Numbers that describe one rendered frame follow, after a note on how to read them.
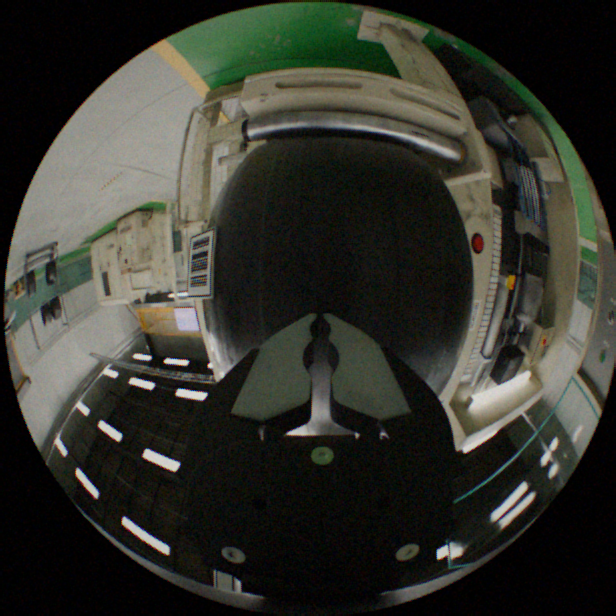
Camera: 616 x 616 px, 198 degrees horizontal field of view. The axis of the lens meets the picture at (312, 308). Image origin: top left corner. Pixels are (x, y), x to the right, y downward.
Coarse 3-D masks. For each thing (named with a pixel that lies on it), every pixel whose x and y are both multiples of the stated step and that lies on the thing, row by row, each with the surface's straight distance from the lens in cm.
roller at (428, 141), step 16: (288, 112) 32; (304, 112) 32; (320, 112) 32; (336, 112) 32; (256, 128) 31; (272, 128) 31; (288, 128) 31; (304, 128) 31; (320, 128) 31; (336, 128) 31; (352, 128) 31; (368, 128) 31; (384, 128) 32; (400, 128) 33; (416, 128) 34; (400, 144) 34; (416, 144) 34; (432, 144) 35; (448, 144) 37
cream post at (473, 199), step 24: (384, 24) 110; (408, 48) 82; (408, 72) 73; (432, 72) 71; (456, 96) 67; (456, 192) 44; (480, 192) 50; (480, 216) 48; (480, 264) 48; (480, 288) 49; (480, 312) 52; (456, 384) 61
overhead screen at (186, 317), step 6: (174, 312) 473; (180, 312) 462; (186, 312) 453; (192, 312) 444; (180, 318) 469; (186, 318) 459; (192, 318) 450; (180, 324) 476; (186, 324) 466; (192, 324) 457; (198, 324) 450; (180, 330) 484; (186, 330) 474; (192, 330) 465; (198, 330) 456
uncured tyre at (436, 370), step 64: (256, 192) 17; (320, 192) 16; (384, 192) 18; (448, 192) 24; (256, 256) 15; (320, 256) 14; (384, 256) 15; (448, 256) 18; (256, 320) 15; (384, 320) 15; (448, 320) 18; (320, 384) 17
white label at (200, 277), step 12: (216, 228) 18; (192, 240) 20; (204, 240) 19; (216, 240) 18; (192, 252) 20; (204, 252) 18; (192, 264) 20; (204, 264) 18; (192, 276) 19; (204, 276) 18; (192, 288) 19; (204, 288) 18
